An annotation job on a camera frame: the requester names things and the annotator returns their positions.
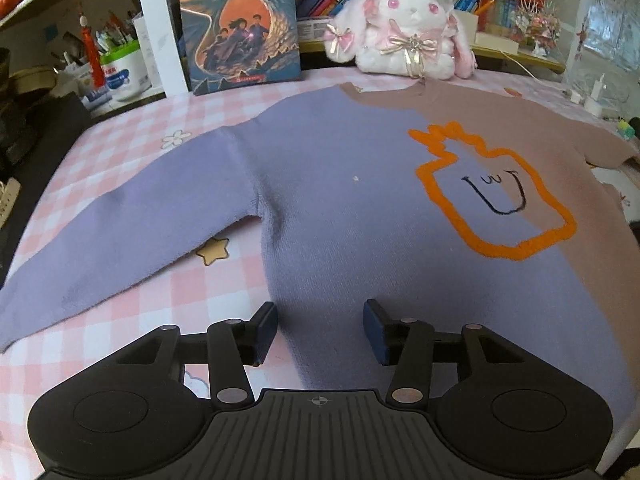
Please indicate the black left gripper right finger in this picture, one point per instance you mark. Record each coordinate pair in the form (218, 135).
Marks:
(495, 405)

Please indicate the pink flower bouquet decoration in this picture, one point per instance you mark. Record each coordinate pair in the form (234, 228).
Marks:
(536, 27)

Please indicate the red tassel ornament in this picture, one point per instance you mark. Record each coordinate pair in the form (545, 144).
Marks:
(92, 52)

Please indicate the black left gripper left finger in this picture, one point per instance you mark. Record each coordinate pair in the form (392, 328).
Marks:
(147, 403)

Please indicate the white pink plush bunny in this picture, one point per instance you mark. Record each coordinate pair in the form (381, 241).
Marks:
(413, 62)

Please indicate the white small storage box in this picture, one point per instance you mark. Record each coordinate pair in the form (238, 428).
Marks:
(467, 22)

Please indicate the white pen holder tub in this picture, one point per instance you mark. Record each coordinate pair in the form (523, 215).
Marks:
(125, 72)

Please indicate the white charger with cable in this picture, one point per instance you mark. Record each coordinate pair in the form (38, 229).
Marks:
(590, 101)

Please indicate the Harry Potter book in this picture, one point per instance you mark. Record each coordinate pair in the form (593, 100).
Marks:
(237, 43)

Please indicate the purple and brown knit sweater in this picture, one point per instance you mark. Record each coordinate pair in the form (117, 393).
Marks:
(443, 203)

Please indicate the white shelf post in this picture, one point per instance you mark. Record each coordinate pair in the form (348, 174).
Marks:
(164, 47)

